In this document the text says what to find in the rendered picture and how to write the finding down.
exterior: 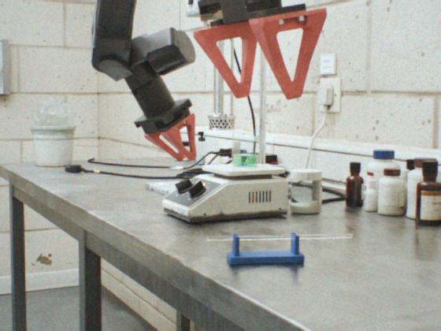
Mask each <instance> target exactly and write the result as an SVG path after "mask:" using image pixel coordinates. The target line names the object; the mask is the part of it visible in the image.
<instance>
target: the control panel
mask: <svg viewBox="0 0 441 331"><path fill-rule="evenodd" d="M198 180H201V181H202V183H203V184H205V185H204V186H205V188H206V191H205V193H204V194H202V195H199V196H198V197H195V198H191V197H190V194H189V192H185V193H183V194H180V195H179V193H178V191H179V190H178V189H176V190H175V191H174V192H172V193H171V194H170V195H167V196H166V197H165V198H166V199H167V200H169V201H173V202H176V203H179V204H181V205H184V206H186V207H189V206H191V205H192V204H194V203H195V202H197V201H199V200H200V199H201V198H203V197H204V196H205V195H208V194H209V193H210V192H211V191H212V190H214V189H215V188H217V187H219V186H220V185H222V184H220V183H217V182H214V181H209V180H204V179H201V178H198V177H194V178H192V179H191V183H192V184H194V183H195V182H197V181H198Z"/></svg>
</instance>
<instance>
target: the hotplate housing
mask: <svg viewBox="0 0 441 331"><path fill-rule="evenodd" d="M195 177H198V178H201V179H204V180H209V181H214V182H217V183H220V184H222V185H220V186H219V187H217V188H215V189H214V190H212V191H211V192H210V193H209V194H208V195H205V196H204V197H203V198H201V199H200V200H199V201H197V202H195V203H194V204H192V205H191V206H189V207H186V206H184V205H181V204H179V203H176V202H173V201H169V200H167V199H166V198H165V199H164V201H162V207H164V212H166V213H167V214H171V215H173V216H175V217H178V218H180V219H182V220H185V221H189V222H194V223H198V222H200V221H213V220H232V219H240V218H258V217H267V216H271V217H276V216H278V215H285V214H287V211H286V210H287V209H288V181H287V178H282V177H276V176H273V175H272V174H269V175H241V176H226V175H220V174H217V173H213V174H206V175H198V176H195Z"/></svg>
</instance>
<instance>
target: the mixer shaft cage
mask: <svg viewBox="0 0 441 331"><path fill-rule="evenodd" d="M217 47H218V48H219V50H220V52H221V53H222V54H223V56H224V40H223V41H217ZM231 71H232V72H233V73H234V39H231ZM233 110H234V95H233V93H232V92H231V91H230V115H227V114H226V113H224V78H223V77H222V75H221V74H220V73H219V72H218V71H217V68H216V66H213V115H208V119H209V130H231V129H233V125H235V119H236V116H235V114H234V113H233Z"/></svg>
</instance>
